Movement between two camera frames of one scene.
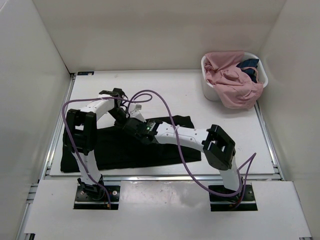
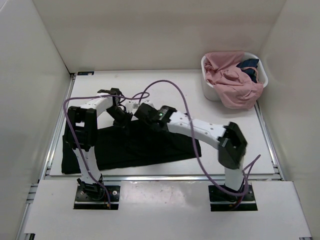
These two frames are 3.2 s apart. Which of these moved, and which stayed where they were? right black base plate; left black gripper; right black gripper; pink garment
Moved: right black gripper
Stayed: left black gripper; pink garment; right black base plate
